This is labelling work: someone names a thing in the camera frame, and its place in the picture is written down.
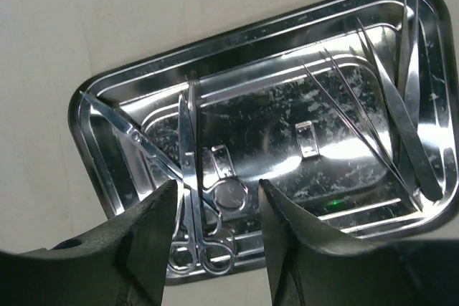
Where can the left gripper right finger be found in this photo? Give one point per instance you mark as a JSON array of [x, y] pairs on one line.
[[311, 263]]

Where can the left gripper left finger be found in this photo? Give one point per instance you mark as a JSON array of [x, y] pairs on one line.
[[120, 262]]

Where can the steel scissors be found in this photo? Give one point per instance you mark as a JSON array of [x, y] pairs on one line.
[[182, 233]]

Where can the steel hemostat clamp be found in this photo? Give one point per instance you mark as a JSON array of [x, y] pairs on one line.
[[198, 245]]

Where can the steel instrument tray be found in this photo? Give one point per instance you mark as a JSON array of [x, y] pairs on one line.
[[295, 100]]

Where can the steel forceps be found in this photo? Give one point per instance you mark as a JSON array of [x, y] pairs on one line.
[[408, 78], [421, 165]]

